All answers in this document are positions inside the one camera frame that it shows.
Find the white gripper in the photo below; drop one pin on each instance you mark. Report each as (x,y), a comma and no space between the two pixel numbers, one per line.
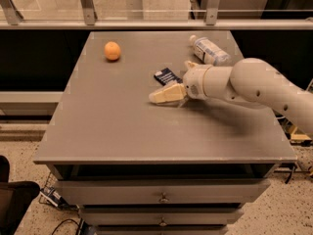
(195,81)

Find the dark blue rxbar wrapper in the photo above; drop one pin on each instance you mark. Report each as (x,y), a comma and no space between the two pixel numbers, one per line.
(165,76)

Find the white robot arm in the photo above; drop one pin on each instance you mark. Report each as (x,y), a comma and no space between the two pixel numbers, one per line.
(250,83)

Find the clear plastic water bottle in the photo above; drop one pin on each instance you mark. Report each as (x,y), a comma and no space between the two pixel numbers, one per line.
(208,52)

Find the orange fruit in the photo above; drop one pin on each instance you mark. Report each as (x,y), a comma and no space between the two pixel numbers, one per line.
(112,51)

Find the grey drawer cabinet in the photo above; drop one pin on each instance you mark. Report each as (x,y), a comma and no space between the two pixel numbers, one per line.
(105,128)

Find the top grey drawer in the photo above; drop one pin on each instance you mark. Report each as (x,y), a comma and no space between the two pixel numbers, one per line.
(148,192)

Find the grey drawer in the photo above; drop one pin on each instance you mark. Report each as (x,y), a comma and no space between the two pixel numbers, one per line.
(160,216)
(148,192)

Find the metal glass railing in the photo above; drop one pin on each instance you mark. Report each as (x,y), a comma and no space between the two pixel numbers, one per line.
(105,14)

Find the small blue white box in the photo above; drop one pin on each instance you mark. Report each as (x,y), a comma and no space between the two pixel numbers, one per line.
(51,195)

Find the black office chair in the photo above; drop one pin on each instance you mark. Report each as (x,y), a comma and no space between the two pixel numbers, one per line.
(15,198)

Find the yellow wooden frame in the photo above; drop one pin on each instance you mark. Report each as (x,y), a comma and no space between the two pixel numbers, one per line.
(297,135)

